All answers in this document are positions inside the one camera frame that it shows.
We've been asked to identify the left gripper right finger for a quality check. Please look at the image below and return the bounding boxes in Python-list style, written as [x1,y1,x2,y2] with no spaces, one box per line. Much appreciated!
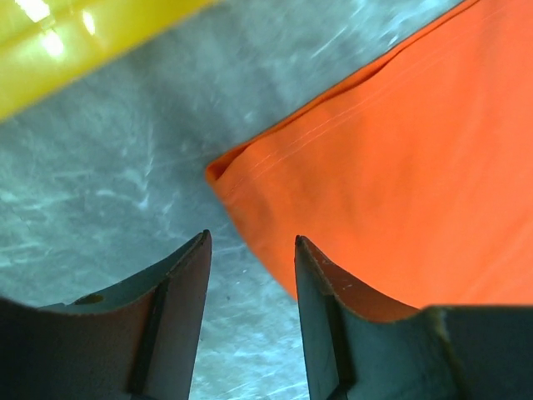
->
[295,236,532,399]

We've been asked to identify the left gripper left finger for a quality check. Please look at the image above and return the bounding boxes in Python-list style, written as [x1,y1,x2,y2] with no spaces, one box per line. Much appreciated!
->
[1,231,212,399]

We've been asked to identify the orange t shirt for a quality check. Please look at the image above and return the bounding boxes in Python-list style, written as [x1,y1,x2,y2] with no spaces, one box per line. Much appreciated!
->
[206,1,532,308]

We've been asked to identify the yellow plastic tray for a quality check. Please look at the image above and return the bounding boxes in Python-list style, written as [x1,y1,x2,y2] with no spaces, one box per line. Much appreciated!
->
[1,0,207,119]

